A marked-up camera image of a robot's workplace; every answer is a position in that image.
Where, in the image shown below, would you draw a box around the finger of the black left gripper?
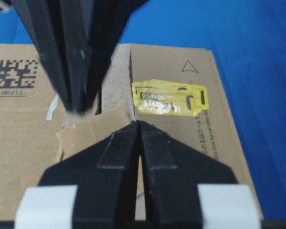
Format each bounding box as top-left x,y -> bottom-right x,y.
11,0 -> 74,111
60,0 -> 145,112

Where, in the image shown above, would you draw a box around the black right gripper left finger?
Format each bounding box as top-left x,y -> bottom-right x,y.
14,120 -> 141,229

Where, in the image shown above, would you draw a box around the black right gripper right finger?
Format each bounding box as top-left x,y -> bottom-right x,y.
138,120 -> 262,229

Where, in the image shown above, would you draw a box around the brown cardboard box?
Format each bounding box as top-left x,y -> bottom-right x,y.
0,44 -> 254,221

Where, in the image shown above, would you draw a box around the yellow label sticker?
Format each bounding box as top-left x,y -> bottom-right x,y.
132,79 -> 209,117

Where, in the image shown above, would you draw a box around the blue table cloth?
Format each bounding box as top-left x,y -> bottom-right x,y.
0,0 -> 286,219

